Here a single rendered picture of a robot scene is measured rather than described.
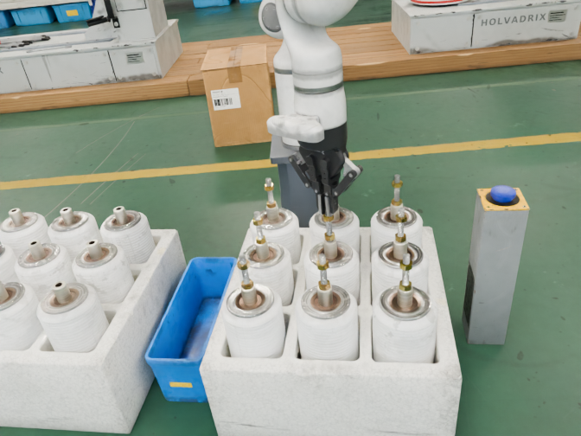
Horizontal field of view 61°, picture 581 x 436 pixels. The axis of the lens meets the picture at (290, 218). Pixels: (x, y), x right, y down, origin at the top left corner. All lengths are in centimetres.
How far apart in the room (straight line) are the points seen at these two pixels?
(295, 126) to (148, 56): 206
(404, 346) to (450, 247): 59
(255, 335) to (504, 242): 45
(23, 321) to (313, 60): 64
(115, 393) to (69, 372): 8
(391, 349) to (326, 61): 42
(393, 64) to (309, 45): 190
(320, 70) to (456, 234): 79
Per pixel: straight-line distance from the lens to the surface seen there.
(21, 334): 98
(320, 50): 68
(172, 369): 94
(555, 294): 123
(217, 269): 114
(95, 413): 98
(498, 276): 96
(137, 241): 106
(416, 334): 75
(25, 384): 99
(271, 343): 80
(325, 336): 75
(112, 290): 98
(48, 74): 291
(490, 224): 89
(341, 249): 87
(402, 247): 84
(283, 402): 83
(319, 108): 69
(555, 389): 104
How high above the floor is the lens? 77
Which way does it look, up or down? 32 degrees down
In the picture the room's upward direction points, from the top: 7 degrees counter-clockwise
